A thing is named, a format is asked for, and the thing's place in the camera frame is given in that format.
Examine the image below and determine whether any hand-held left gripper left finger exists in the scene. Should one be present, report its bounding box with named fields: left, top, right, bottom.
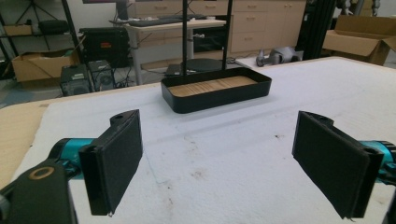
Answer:
left=49, top=108, right=144, bottom=217

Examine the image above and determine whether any white desk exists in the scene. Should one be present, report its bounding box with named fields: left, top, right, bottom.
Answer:
left=109, top=18, right=227, bottom=86

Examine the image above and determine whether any black equipment case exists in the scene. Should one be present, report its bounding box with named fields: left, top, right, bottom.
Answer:
left=78, top=26, right=132, bottom=69

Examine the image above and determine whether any large open cardboard box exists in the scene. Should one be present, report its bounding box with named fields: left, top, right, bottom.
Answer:
left=321, top=14, right=396, bottom=66

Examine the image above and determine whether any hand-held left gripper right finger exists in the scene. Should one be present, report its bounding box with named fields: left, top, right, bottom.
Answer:
left=291, top=110, right=396, bottom=219

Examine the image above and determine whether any white cloth mat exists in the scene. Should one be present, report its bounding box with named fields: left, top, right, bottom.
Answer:
left=12, top=57, right=396, bottom=224

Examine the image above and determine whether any black tray with wooden bottom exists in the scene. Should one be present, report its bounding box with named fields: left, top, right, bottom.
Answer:
left=161, top=66, right=273, bottom=115

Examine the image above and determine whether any beige drawer cabinet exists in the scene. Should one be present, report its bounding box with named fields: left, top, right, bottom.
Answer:
left=129, top=0, right=307, bottom=59

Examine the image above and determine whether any black shelf rack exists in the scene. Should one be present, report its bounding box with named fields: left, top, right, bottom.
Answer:
left=0, top=0, right=82, bottom=78

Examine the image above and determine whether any black keyboard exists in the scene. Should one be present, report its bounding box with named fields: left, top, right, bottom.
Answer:
left=128, top=17, right=184, bottom=28

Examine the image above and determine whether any cardboard box with clutter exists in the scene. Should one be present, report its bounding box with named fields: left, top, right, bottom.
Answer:
left=11, top=49, right=81, bottom=83

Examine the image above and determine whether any black metal stand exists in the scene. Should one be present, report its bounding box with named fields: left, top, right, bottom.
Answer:
left=181, top=0, right=233, bottom=77

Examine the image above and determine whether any grey handheld device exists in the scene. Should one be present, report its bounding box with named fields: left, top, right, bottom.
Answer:
left=255, top=46, right=304, bottom=67

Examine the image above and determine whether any grey computer tower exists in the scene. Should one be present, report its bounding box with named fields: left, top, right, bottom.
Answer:
left=59, top=63, right=92, bottom=97
left=87, top=59, right=117, bottom=92

